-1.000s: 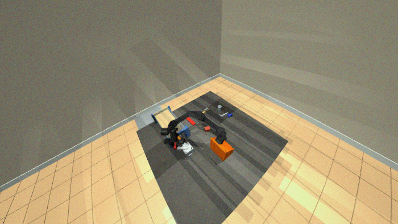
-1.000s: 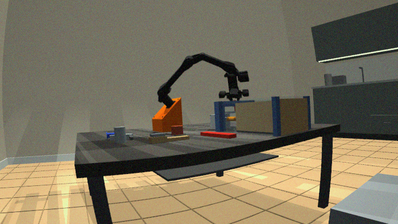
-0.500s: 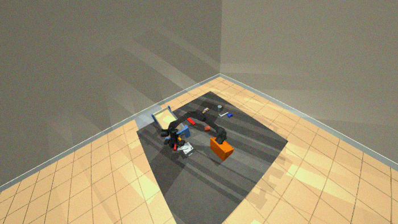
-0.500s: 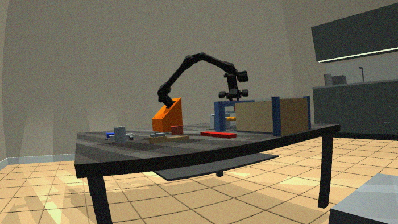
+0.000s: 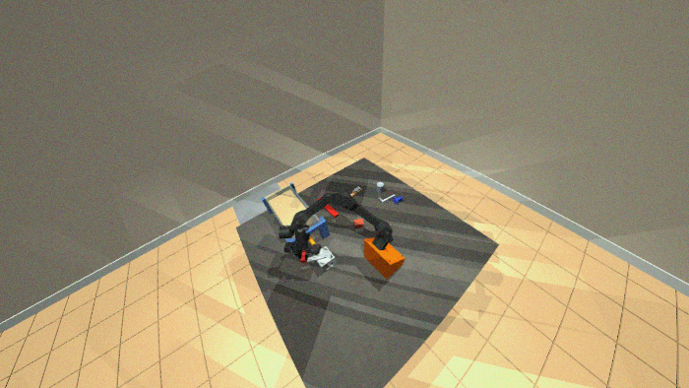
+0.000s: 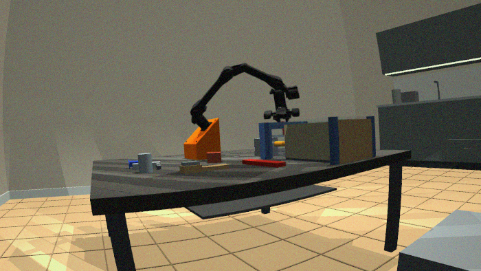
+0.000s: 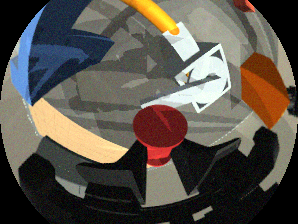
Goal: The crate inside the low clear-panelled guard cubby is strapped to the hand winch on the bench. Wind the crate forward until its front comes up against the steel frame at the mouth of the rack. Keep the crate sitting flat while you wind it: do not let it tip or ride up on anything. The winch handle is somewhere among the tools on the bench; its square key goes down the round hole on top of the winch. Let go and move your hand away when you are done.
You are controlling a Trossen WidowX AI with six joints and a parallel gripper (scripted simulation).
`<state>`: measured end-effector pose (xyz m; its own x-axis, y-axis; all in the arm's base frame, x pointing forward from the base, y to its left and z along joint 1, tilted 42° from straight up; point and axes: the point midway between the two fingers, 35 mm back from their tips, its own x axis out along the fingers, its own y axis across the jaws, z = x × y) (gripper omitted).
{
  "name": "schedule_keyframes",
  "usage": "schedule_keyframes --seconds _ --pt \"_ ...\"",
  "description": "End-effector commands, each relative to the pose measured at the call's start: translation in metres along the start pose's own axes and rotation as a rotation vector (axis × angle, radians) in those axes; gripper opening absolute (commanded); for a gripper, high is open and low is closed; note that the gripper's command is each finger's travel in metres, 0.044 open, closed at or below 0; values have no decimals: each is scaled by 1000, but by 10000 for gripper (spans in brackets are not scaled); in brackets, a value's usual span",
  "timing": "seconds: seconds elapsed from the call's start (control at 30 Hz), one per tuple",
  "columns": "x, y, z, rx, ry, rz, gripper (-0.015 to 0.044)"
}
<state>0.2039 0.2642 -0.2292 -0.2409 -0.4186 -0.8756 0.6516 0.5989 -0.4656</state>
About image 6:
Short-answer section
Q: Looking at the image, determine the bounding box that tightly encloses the dark grey flat shelf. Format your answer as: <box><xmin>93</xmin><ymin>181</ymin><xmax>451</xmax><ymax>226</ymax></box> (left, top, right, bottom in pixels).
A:
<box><xmin>184</xmin><ymin>185</ymin><xmax>337</xmax><ymax>219</ymax></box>

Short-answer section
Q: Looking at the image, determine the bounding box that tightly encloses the red flat bar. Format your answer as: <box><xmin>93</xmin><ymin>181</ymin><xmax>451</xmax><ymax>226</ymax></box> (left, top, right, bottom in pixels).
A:
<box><xmin>242</xmin><ymin>159</ymin><xmax>286</xmax><ymax>168</ymax></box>

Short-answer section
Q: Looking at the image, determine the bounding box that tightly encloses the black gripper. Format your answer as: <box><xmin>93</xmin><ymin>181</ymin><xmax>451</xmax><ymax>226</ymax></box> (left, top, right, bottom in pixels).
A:
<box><xmin>264</xmin><ymin>101</ymin><xmax>300</xmax><ymax>122</ymax></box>

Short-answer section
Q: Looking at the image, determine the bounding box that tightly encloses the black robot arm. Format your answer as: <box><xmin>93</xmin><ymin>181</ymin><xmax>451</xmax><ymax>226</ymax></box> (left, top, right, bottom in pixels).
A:
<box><xmin>190</xmin><ymin>63</ymin><xmax>300</xmax><ymax>131</ymax></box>

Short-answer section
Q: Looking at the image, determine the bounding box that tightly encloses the grey cylinder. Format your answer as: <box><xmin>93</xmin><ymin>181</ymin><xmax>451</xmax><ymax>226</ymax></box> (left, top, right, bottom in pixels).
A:
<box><xmin>138</xmin><ymin>153</ymin><xmax>153</xmax><ymax>173</ymax></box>

